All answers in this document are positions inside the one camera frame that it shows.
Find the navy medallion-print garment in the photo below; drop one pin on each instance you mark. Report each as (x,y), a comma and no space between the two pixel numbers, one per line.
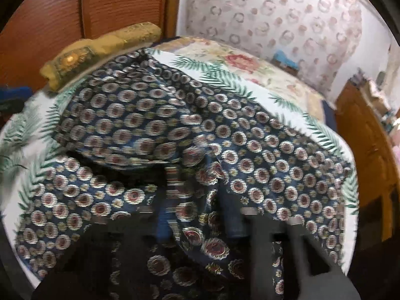
(156,131)

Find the wooden cabinet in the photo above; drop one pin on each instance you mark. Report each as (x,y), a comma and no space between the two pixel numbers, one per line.
(365,150)

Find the navy blanket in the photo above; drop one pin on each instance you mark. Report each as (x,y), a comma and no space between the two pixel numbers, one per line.
(328,109)

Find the leaf-print bed sheet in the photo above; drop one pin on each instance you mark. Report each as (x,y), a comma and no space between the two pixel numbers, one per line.
(225,75)

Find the wooden louvered wardrobe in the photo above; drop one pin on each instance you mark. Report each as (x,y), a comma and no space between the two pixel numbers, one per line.
(93,12)

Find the blue cloth item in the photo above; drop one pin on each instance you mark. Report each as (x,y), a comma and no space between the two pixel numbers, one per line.
(286,62)

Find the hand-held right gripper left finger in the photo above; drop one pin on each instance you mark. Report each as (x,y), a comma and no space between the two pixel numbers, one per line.
(165,225)

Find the gold embroidered pillow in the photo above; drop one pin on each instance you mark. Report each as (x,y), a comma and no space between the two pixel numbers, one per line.
(93,50)

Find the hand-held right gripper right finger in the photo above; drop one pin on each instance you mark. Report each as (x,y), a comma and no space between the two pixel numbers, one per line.
(236,215)

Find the cardboard box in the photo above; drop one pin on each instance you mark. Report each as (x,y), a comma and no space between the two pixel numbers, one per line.
(379,95)

